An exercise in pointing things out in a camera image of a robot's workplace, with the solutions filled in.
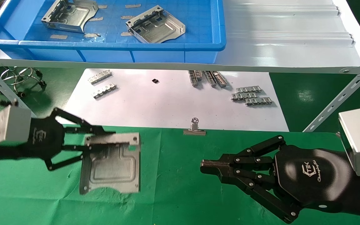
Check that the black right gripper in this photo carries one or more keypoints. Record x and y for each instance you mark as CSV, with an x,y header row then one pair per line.
x,y
314,178

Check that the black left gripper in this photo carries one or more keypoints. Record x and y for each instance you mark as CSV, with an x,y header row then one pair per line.
x,y
45,137

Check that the silver sheet metal bracket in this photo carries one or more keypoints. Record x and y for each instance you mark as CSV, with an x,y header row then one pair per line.
x,y
114,168
73,15
158,29

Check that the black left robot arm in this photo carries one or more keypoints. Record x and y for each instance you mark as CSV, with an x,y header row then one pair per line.
x,y
2,153

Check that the small toothed metal strip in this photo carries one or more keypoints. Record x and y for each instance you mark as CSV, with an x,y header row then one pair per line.
x,y
104,91
99,77
244,96
248,90
258,101

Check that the silver binder clip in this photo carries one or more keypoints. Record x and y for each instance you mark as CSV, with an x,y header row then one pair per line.
x,y
194,129

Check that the green cloth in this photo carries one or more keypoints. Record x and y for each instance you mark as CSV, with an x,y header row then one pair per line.
x,y
173,193

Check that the chrome stool base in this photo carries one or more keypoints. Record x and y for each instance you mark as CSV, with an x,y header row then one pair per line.
x,y
20,76

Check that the perforated grey shelf strut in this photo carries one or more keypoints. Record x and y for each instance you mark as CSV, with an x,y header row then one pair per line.
x,y
339,97
2,86

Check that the white paper sheet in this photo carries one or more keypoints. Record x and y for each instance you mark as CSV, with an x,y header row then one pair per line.
x,y
167,103

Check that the grey tape piece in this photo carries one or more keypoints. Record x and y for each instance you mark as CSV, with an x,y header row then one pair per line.
x,y
96,19
125,33
58,37
133,5
102,6
127,17
92,35

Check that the white metal shelf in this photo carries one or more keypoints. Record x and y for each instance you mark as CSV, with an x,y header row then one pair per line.
x,y
277,47

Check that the blue plastic bin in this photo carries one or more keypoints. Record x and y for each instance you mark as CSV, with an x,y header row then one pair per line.
x,y
198,18

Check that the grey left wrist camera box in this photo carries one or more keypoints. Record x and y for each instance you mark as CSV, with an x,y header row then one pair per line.
x,y
8,125

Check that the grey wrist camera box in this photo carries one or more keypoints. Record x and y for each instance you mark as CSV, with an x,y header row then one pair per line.
x,y
359,140
8,125

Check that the short metal rail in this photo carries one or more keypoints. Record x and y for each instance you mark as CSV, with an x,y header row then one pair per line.
x,y
220,79
211,79
192,78
199,75

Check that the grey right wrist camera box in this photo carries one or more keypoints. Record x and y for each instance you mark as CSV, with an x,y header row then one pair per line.
x,y
359,140

